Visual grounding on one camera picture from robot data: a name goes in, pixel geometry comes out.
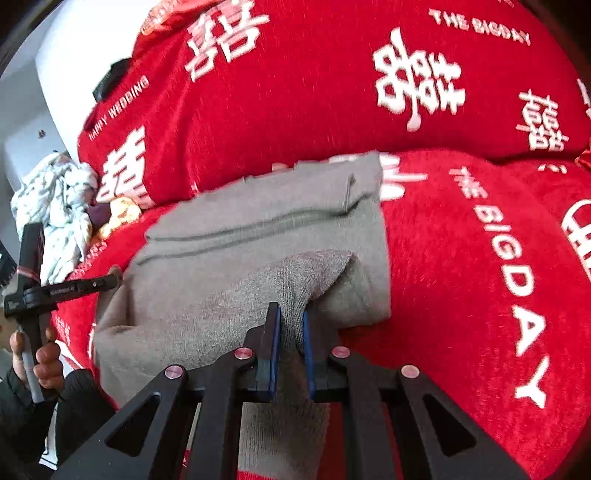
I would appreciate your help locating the person's left forearm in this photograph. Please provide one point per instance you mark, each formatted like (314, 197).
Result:
(27, 434)

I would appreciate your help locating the red printed sofa backrest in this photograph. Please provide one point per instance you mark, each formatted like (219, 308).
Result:
(300, 92)

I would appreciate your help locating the dark purple cloth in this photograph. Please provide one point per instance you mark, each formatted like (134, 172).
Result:
(100, 214)

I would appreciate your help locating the pale blue crumpled cloth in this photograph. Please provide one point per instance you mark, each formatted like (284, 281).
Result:
(60, 203)

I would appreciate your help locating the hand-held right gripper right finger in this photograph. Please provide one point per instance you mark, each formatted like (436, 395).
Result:
(308, 355)

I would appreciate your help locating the grey knit sweater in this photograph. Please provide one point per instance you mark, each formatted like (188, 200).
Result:
(207, 286)

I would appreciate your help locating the black object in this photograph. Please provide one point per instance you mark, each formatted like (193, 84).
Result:
(113, 78)

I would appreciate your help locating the red embroidered cushion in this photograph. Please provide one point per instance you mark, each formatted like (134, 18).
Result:
(175, 16)
(585, 160)

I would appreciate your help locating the orange and white cloth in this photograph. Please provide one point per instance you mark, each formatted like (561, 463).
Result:
(122, 212)

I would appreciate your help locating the person's left hand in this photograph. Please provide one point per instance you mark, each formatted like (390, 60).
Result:
(48, 360)

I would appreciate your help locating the red printed sofa seat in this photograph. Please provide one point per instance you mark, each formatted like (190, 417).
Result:
(461, 300)

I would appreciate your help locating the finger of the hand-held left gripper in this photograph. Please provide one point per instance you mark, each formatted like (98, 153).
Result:
(78, 286)

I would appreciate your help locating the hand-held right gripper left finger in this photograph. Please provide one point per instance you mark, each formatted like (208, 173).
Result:
(274, 350)

